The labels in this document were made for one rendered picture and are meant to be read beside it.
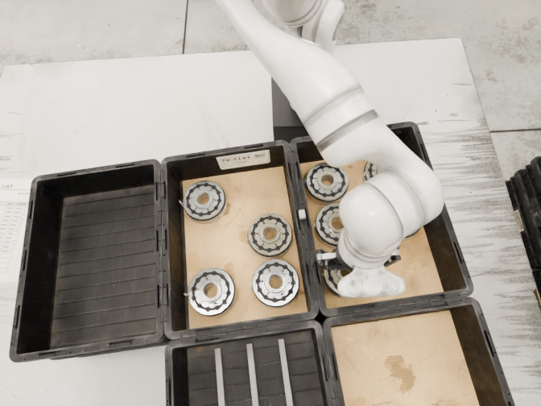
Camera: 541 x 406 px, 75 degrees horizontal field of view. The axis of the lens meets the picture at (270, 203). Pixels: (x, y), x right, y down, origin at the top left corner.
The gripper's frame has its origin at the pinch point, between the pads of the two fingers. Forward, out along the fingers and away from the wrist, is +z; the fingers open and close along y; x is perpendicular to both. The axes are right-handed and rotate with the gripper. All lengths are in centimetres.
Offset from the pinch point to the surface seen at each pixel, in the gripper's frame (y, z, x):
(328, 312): 4.8, 4.2, 8.0
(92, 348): 50, 3, 13
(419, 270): -17.2, 14.9, -0.9
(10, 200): 94, 25, -29
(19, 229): 89, 25, -20
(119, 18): 114, 95, -186
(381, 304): -5.3, 4.5, 7.0
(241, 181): 22.5, 13.9, -25.3
